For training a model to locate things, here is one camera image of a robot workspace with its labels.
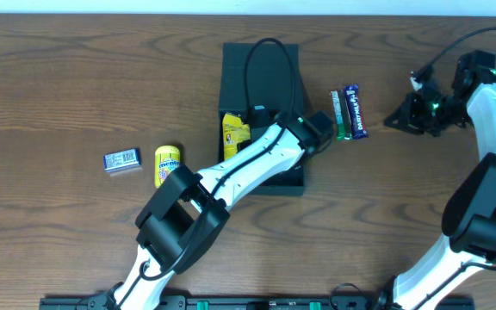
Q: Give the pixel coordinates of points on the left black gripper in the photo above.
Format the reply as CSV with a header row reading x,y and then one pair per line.
x,y
259,119

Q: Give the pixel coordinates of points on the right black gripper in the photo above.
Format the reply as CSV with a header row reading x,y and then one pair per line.
x,y
414,112

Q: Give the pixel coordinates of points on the yellow candy bag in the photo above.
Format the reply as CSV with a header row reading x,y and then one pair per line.
x,y
235,132

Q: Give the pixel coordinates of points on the dark green gift box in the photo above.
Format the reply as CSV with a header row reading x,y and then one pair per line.
x,y
269,83

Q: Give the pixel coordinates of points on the Dairy Milk chocolate bar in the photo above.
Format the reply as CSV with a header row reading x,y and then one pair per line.
x,y
358,128

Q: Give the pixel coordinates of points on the green white chocolate bar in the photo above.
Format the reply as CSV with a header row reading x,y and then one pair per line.
x,y
341,115

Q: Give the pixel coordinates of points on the yellow Mentos bottle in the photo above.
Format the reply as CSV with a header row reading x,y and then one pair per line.
x,y
167,159

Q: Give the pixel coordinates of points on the small blue gum box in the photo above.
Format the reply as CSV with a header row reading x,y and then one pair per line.
x,y
123,160

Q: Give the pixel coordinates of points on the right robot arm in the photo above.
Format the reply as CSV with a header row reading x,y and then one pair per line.
x,y
467,244

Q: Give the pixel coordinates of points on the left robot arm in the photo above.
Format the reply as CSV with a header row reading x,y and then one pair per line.
x,y
187,212

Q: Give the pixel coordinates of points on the black mounting rail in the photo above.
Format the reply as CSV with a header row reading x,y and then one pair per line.
x,y
180,302

